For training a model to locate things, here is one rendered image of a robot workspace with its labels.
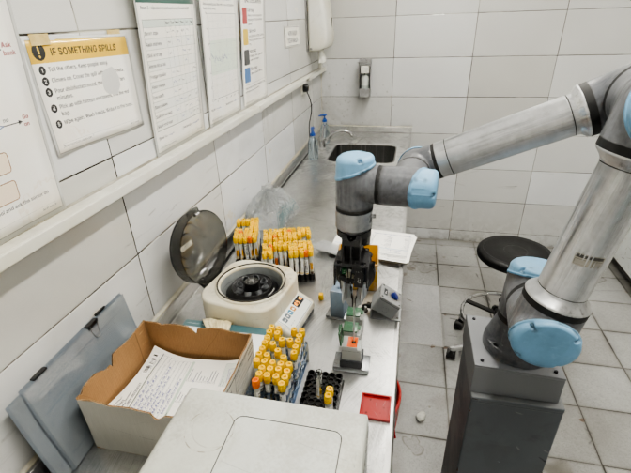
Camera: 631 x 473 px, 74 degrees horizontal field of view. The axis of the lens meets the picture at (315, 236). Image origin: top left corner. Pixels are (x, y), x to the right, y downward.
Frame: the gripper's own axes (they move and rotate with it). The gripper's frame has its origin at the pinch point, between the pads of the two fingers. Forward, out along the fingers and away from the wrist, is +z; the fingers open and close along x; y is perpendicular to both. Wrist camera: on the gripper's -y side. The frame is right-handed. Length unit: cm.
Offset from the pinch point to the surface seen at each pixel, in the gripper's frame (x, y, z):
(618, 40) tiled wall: 134, -239, -39
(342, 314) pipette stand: -5.5, -16.8, 18.1
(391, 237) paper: 6, -68, 19
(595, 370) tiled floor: 113, -106, 108
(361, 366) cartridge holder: 2.1, 2.4, 18.1
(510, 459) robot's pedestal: 40, 5, 40
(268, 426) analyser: -6.4, 43.1, -9.6
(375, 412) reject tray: 6.6, 13.5, 20.2
